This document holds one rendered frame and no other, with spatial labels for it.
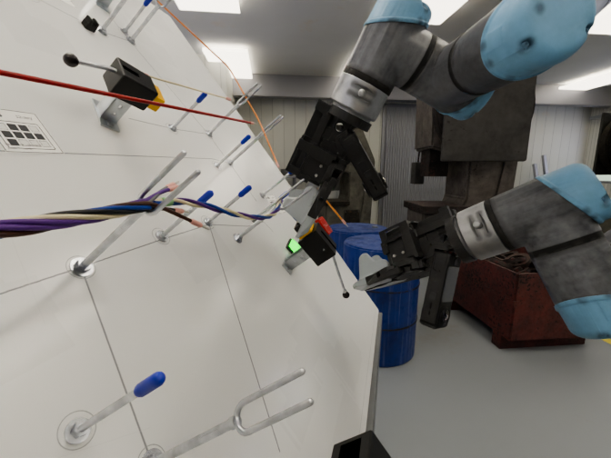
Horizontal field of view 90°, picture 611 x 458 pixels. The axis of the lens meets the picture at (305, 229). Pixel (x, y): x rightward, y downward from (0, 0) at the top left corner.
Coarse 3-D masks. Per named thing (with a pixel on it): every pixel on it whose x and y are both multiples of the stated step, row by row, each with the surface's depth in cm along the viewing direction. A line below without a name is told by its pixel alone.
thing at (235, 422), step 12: (300, 372) 17; (276, 384) 18; (252, 396) 18; (240, 408) 19; (288, 408) 17; (300, 408) 16; (228, 420) 19; (240, 420) 19; (264, 420) 18; (276, 420) 17; (204, 432) 20; (216, 432) 19; (240, 432) 18; (252, 432) 18; (180, 444) 20; (192, 444) 20; (144, 456) 21; (156, 456) 21; (168, 456) 20
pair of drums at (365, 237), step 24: (336, 240) 250; (360, 240) 214; (384, 288) 189; (408, 288) 193; (384, 312) 192; (408, 312) 196; (384, 336) 195; (408, 336) 200; (384, 360) 198; (408, 360) 205
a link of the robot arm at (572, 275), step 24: (576, 240) 34; (600, 240) 34; (552, 264) 35; (576, 264) 34; (600, 264) 33; (552, 288) 36; (576, 288) 34; (600, 288) 33; (576, 312) 34; (600, 312) 33; (600, 336) 33
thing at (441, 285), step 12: (444, 252) 46; (432, 264) 45; (444, 264) 44; (456, 264) 46; (432, 276) 45; (444, 276) 44; (456, 276) 46; (432, 288) 45; (444, 288) 44; (432, 300) 45; (444, 300) 45; (432, 312) 44; (444, 312) 44; (432, 324) 44; (444, 324) 45
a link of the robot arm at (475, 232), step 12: (480, 204) 42; (456, 216) 43; (468, 216) 42; (480, 216) 40; (456, 228) 43; (468, 228) 41; (480, 228) 40; (492, 228) 39; (468, 240) 41; (480, 240) 40; (492, 240) 39; (468, 252) 42; (480, 252) 41; (492, 252) 41; (504, 252) 41
